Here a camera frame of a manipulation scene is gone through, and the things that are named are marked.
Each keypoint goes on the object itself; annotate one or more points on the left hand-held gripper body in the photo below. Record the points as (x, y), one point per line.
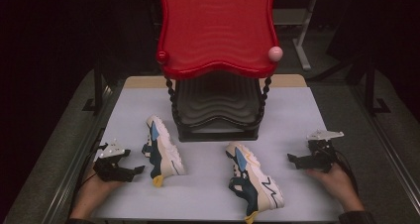
(110, 171)

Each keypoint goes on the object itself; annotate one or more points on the white and navy sneaker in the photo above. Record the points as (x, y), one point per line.
(166, 151)
(261, 181)

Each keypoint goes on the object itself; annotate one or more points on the white metal desk leg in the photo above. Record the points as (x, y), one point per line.
(303, 35)

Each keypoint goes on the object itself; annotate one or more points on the person's left hand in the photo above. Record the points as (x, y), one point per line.
(99, 187)

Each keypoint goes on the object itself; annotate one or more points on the grey metal table rail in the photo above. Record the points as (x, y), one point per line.
(389, 158)
(76, 158)

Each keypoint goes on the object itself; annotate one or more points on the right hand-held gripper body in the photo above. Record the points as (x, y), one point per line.
(322, 158)

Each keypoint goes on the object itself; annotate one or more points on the person's right hand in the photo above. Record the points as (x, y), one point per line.
(333, 181)

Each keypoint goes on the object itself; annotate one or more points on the black metal stand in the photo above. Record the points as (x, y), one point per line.
(371, 91)
(97, 91)

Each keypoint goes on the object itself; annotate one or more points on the pale grey table mat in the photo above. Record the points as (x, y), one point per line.
(204, 191)

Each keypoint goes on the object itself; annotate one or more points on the red and black shoe rack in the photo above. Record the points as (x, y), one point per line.
(218, 29)

